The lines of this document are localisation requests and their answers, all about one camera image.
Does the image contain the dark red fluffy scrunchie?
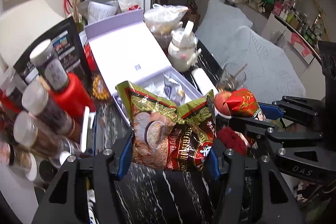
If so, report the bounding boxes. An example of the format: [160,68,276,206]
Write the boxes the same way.
[217,127,248,156]

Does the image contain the red orange snack packet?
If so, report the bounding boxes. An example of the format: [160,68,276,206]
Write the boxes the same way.
[223,88,266,121]

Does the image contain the brown green snack packet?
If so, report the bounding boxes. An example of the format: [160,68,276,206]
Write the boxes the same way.
[116,81,216,172]

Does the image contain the silver foil snack packet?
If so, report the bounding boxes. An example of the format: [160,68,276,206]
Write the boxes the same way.
[163,73,185,106]

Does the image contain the leaf patterned chair front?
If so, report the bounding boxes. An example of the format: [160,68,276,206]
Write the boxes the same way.
[209,25,307,104]

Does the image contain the leaf patterned chair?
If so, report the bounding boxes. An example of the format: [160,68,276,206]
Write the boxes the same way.
[209,25,307,104]
[195,0,253,44]

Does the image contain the blue white medicine box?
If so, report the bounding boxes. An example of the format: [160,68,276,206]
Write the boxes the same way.
[80,106,97,156]

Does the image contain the glass mug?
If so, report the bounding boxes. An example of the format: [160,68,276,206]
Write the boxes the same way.
[217,62,247,92]

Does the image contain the red apple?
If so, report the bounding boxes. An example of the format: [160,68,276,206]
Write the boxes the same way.
[214,91,233,116]

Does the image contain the white cabinet counter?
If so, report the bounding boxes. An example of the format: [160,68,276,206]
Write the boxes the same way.
[261,14,325,85]

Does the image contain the red plastic canister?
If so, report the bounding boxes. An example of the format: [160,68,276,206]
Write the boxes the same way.
[50,73,96,123]

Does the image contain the leaf patterned chair rear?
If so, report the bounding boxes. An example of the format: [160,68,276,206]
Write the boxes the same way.
[195,0,253,44]

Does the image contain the cream cartoon water bottle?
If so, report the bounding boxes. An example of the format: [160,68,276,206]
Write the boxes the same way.
[168,20,202,73]

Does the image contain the lavender open gift box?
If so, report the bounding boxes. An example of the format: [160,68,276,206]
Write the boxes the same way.
[84,9,205,126]

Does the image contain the black printed package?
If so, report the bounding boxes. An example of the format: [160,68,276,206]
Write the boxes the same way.
[12,16,93,88]

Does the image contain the dark lidded jar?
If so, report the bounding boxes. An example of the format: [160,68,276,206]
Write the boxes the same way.
[29,39,69,92]

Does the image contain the clear plastic bag of food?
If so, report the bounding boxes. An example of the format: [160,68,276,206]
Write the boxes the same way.
[143,3,188,35]

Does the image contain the grey foil bag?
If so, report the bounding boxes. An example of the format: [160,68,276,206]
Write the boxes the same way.
[77,0,121,24]

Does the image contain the woven straw fan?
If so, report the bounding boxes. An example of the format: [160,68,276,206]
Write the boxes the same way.
[72,0,81,26]

